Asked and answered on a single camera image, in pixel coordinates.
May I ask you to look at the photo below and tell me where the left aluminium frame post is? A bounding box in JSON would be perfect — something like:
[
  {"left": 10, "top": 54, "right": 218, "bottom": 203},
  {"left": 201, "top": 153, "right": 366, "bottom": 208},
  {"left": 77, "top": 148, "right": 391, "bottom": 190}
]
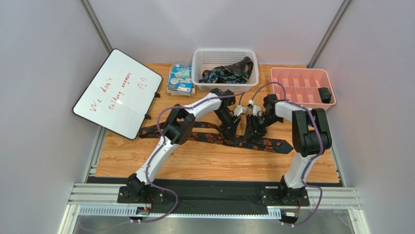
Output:
[{"left": 79, "top": 0, "right": 113, "bottom": 54}]

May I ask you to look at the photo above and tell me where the right aluminium frame post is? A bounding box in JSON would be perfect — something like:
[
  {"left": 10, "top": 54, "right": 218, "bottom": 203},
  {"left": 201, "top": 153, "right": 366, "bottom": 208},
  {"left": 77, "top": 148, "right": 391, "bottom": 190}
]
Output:
[{"left": 306, "top": 0, "right": 354, "bottom": 68}]

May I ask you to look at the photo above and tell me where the purple cable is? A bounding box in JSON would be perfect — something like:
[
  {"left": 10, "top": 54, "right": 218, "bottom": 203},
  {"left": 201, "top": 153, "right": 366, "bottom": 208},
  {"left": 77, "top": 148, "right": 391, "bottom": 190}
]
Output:
[
  {"left": 251, "top": 81, "right": 323, "bottom": 227},
  {"left": 130, "top": 91, "right": 246, "bottom": 224}
]

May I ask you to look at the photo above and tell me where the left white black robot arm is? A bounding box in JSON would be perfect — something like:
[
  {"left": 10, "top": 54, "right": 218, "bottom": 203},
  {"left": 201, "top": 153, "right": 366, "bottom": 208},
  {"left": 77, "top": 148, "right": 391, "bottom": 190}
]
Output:
[{"left": 126, "top": 88, "right": 240, "bottom": 202}]

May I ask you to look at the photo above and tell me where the rolled black tie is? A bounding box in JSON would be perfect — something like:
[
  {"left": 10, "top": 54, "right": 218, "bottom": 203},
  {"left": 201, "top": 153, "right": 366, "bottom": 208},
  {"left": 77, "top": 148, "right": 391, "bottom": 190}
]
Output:
[{"left": 318, "top": 87, "right": 332, "bottom": 104}]

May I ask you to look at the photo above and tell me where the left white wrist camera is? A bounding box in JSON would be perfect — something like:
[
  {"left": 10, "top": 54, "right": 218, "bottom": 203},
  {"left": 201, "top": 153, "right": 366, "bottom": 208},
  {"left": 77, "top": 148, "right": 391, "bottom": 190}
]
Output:
[{"left": 233, "top": 105, "right": 248, "bottom": 117}]

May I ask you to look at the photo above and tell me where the white plastic basket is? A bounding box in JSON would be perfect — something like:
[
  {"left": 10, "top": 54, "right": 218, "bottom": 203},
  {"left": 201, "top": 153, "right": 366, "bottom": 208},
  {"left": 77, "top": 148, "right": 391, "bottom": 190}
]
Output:
[{"left": 191, "top": 49, "right": 259, "bottom": 92}]

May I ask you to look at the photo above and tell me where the white whiteboard black frame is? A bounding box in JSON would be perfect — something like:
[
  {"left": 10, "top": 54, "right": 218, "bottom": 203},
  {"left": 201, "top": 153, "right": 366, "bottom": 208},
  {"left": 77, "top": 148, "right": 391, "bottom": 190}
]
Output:
[{"left": 72, "top": 49, "right": 163, "bottom": 139}]

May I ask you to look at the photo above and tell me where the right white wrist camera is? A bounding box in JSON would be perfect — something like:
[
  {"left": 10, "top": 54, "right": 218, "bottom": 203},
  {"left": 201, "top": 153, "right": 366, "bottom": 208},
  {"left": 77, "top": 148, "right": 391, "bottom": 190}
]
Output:
[{"left": 247, "top": 100, "right": 263, "bottom": 117}]

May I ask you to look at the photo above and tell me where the blue white packet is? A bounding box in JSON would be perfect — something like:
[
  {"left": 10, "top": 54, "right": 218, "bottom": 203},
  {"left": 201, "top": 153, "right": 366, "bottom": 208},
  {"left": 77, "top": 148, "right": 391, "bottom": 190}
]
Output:
[{"left": 166, "top": 63, "right": 196, "bottom": 97}]

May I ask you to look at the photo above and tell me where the dark floral ties pile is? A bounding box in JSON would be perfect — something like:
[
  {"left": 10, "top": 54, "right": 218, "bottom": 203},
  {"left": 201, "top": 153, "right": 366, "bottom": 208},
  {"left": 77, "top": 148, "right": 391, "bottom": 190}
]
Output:
[{"left": 198, "top": 57, "right": 254, "bottom": 84}]

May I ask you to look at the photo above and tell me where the pink divided organizer tray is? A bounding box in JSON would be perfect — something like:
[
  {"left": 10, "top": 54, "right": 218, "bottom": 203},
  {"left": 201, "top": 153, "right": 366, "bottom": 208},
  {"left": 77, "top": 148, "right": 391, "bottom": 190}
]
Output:
[{"left": 270, "top": 67, "right": 337, "bottom": 110}]

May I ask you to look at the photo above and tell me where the aluminium frame post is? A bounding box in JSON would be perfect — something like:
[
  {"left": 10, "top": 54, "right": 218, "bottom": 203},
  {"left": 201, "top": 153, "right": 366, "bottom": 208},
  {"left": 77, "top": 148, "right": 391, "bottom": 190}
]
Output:
[
  {"left": 79, "top": 0, "right": 113, "bottom": 54},
  {"left": 306, "top": 0, "right": 354, "bottom": 68}
]

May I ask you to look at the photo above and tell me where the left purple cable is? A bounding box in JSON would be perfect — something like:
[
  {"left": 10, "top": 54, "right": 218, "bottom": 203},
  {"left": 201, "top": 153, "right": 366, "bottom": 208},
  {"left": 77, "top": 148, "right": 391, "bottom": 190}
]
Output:
[{"left": 130, "top": 91, "right": 246, "bottom": 224}]

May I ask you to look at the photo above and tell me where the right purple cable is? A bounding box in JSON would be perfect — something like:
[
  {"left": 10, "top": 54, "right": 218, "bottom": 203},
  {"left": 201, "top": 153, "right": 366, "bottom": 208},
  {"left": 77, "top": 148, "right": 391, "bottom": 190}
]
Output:
[{"left": 251, "top": 81, "right": 323, "bottom": 227}]

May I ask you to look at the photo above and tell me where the black orange floral tie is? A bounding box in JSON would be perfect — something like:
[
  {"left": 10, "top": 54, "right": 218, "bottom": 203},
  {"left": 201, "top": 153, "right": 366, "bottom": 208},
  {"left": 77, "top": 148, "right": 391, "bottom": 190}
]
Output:
[{"left": 138, "top": 121, "right": 294, "bottom": 154}]

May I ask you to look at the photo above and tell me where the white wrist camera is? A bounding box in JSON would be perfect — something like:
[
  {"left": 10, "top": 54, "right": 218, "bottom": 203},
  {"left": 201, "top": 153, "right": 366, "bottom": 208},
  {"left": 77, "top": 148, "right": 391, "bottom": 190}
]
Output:
[
  {"left": 247, "top": 100, "right": 263, "bottom": 117},
  {"left": 233, "top": 105, "right": 248, "bottom": 117}
]

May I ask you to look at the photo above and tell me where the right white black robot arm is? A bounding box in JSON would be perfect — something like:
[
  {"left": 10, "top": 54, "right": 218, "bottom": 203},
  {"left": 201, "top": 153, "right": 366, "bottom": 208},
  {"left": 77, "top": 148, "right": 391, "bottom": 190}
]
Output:
[{"left": 244, "top": 94, "right": 332, "bottom": 204}]

